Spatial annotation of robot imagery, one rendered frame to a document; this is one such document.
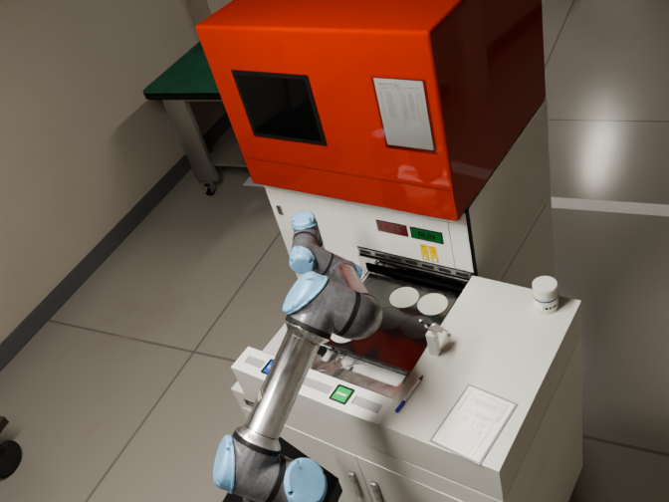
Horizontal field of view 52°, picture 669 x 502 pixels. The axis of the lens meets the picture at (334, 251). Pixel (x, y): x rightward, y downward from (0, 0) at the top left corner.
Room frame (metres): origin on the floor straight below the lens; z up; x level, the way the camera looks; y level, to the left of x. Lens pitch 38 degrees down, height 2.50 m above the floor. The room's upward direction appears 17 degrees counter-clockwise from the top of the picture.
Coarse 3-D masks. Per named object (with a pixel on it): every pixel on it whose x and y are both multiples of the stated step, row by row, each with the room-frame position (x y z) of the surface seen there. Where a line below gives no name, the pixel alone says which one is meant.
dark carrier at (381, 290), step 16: (368, 288) 1.77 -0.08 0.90; (384, 288) 1.75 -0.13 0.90; (416, 288) 1.70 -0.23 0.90; (384, 304) 1.67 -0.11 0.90; (416, 304) 1.63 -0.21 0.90; (448, 304) 1.58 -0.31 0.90; (384, 320) 1.60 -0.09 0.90; (400, 320) 1.58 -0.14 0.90; (416, 320) 1.56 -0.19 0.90; (432, 320) 1.54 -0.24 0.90; (384, 336) 1.53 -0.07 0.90; (400, 336) 1.51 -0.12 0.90; (416, 336) 1.49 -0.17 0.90; (352, 352) 1.50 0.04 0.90; (368, 352) 1.49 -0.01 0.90; (384, 352) 1.47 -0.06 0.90; (400, 352) 1.45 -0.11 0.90; (416, 352) 1.43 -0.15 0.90; (400, 368) 1.38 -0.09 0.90
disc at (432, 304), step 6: (432, 294) 1.65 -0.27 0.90; (438, 294) 1.64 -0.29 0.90; (420, 300) 1.64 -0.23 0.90; (426, 300) 1.63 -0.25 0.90; (432, 300) 1.62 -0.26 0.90; (438, 300) 1.61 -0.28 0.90; (444, 300) 1.61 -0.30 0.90; (420, 306) 1.61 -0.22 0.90; (426, 306) 1.60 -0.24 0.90; (432, 306) 1.60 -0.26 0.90; (438, 306) 1.59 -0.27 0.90; (444, 306) 1.58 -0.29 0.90; (426, 312) 1.58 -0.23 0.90; (432, 312) 1.57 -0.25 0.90; (438, 312) 1.56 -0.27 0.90
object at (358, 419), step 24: (240, 360) 1.56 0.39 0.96; (264, 360) 1.53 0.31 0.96; (240, 384) 1.54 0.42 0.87; (312, 384) 1.37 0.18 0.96; (336, 384) 1.34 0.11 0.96; (312, 408) 1.33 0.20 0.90; (336, 408) 1.26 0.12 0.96; (360, 408) 1.23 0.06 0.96; (384, 408) 1.21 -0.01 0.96; (360, 432) 1.21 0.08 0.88
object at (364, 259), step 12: (360, 264) 1.91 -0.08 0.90; (384, 264) 1.84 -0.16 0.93; (396, 264) 1.80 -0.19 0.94; (384, 276) 1.85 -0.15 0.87; (396, 276) 1.82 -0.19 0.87; (432, 276) 1.71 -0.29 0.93; (444, 276) 1.67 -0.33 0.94; (456, 276) 1.65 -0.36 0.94; (432, 288) 1.71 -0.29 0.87; (444, 288) 1.69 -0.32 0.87
